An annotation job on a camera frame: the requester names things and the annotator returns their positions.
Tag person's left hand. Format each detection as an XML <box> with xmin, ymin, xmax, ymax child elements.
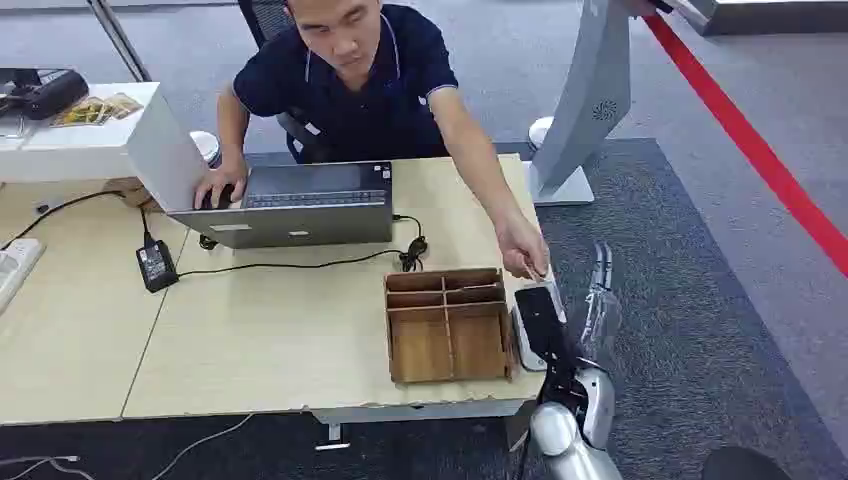
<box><xmin>496</xmin><ymin>215</ymin><xmax>551</xmax><ymax>280</ymax></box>

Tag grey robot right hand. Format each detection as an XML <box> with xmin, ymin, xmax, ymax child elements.
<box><xmin>578</xmin><ymin>242</ymin><xmax>623</xmax><ymax>373</ymax></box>

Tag person's right hand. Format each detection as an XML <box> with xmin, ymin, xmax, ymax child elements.
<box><xmin>193</xmin><ymin>162</ymin><xmax>250</xmax><ymax>211</ymax></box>

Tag black computer mouse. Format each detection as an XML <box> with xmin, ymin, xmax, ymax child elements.
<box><xmin>201</xmin><ymin>184</ymin><xmax>237</xmax><ymax>212</ymax></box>

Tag printed card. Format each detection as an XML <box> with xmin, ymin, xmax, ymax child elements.
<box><xmin>527</xmin><ymin>264</ymin><xmax>570</xmax><ymax>326</ymax></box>

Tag white round stool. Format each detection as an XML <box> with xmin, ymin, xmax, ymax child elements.
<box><xmin>189</xmin><ymin>130</ymin><xmax>224</xmax><ymax>169</ymax></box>

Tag white cabinet box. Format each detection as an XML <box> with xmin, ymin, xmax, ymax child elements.
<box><xmin>0</xmin><ymin>82</ymin><xmax>211</xmax><ymax>214</ymax></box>

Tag grey laptop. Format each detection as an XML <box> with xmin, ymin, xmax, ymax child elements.
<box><xmin>168</xmin><ymin>160</ymin><xmax>396</xmax><ymax>251</ymax></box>

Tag brown cardboard piece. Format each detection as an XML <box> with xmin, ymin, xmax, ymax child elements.
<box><xmin>102</xmin><ymin>176</ymin><xmax>164</xmax><ymax>214</ymax></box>

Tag dark grey carpet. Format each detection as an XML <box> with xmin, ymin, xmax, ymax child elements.
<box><xmin>0</xmin><ymin>137</ymin><xmax>848</xmax><ymax>480</ymax></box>

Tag black power adapter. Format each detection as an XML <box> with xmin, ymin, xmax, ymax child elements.
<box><xmin>135</xmin><ymin>239</ymin><xmax>181</xmax><ymax>295</ymax></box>

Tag white round base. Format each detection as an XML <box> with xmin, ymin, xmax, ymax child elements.
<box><xmin>527</xmin><ymin>116</ymin><xmax>555</xmax><ymax>151</ymax></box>

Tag wooden compartment box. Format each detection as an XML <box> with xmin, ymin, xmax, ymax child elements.
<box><xmin>383</xmin><ymin>267</ymin><xmax>522</xmax><ymax>386</ymax></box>

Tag printed cards pile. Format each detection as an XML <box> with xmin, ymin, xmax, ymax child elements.
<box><xmin>50</xmin><ymin>92</ymin><xmax>145</xmax><ymax>128</ymax></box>

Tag grey kiosk stand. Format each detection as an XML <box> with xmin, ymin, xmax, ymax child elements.
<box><xmin>525</xmin><ymin>0</ymin><xmax>672</xmax><ymax>207</ymax></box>

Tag black office chair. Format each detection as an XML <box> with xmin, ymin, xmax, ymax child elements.
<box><xmin>236</xmin><ymin>0</ymin><xmax>333</xmax><ymax>166</ymax></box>

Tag person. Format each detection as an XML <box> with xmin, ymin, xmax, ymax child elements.
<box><xmin>193</xmin><ymin>0</ymin><xmax>551</xmax><ymax>280</ymax></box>

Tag grey slanted pole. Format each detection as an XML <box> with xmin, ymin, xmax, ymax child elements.
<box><xmin>86</xmin><ymin>0</ymin><xmax>153</xmax><ymax>84</ymax></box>

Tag black desktop device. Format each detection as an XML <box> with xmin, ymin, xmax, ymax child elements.
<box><xmin>0</xmin><ymin>67</ymin><xmax>90</xmax><ymax>123</ymax></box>

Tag red floor tape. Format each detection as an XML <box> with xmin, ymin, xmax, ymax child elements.
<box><xmin>641</xmin><ymin>13</ymin><xmax>848</xmax><ymax>280</ymax></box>

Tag white power strip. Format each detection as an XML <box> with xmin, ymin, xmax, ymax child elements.
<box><xmin>0</xmin><ymin>237</ymin><xmax>47</xmax><ymax>314</ymax></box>

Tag grey raised platform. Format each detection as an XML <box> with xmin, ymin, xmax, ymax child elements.
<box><xmin>674</xmin><ymin>0</ymin><xmax>848</xmax><ymax>38</ymax></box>

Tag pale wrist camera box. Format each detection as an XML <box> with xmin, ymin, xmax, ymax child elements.
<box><xmin>511</xmin><ymin>283</ymin><xmax>570</xmax><ymax>374</ymax></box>

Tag black laptop charging cable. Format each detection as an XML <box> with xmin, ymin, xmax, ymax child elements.
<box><xmin>177</xmin><ymin>213</ymin><xmax>429</xmax><ymax>280</ymax></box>

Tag black mains cable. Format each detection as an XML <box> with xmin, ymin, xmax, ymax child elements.
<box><xmin>0</xmin><ymin>190</ymin><xmax>158</xmax><ymax>253</ymax></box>

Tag grey desk frame bracket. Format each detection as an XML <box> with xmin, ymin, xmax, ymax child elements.
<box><xmin>309</xmin><ymin>399</ymin><xmax>528</xmax><ymax>453</ymax></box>

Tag white floor cable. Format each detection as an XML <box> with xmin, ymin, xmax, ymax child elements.
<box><xmin>150</xmin><ymin>413</ymin><xmax>257</xmax><ymax>480</ymax></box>

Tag grey floor cable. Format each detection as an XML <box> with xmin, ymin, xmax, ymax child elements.
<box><xmin>0</xmin><ymin>455</ymin><xmax>95</xmax><ymax>480</ymax></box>

